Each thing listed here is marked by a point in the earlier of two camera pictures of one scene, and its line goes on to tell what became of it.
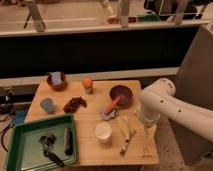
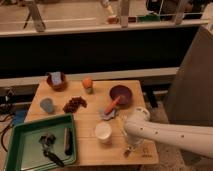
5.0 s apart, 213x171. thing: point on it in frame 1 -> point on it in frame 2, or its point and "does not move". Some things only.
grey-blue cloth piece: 108,117 does not move
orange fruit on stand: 88,85 does not move
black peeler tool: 53,157 does not move
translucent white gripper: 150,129 -> 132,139
